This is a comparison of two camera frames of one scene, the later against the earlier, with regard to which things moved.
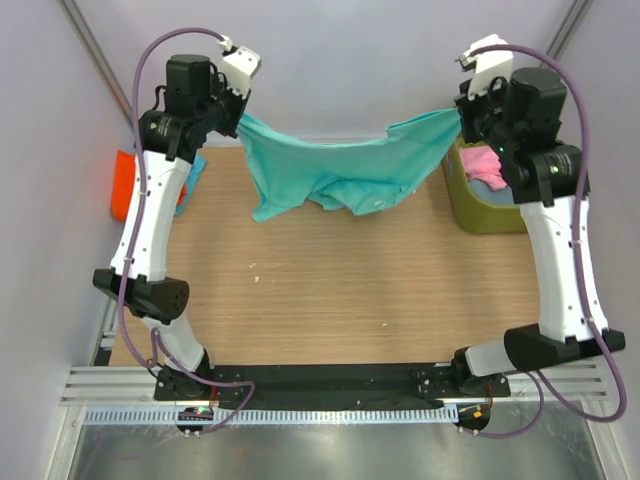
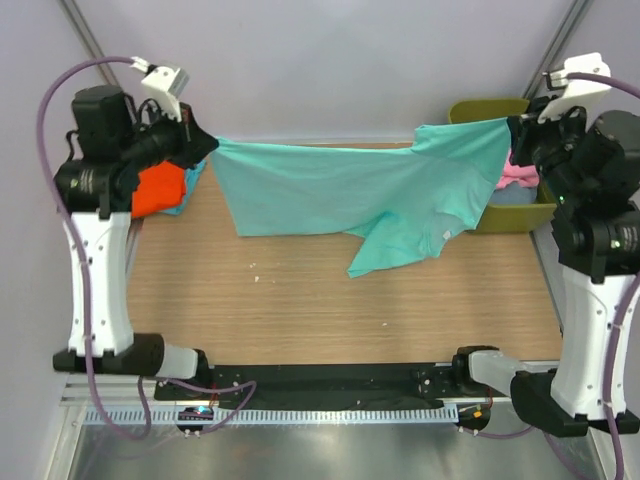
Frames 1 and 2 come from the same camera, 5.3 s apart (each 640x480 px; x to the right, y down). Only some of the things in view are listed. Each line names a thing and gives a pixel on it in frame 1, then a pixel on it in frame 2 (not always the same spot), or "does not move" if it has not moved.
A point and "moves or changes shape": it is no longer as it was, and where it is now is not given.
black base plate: (326, 382) does not move
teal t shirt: (356, 178) moves or changes shape
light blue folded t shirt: (195, 172) does not move
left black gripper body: (223, 110) -> (163, 139)
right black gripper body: (481, 117) -> (549, 145)
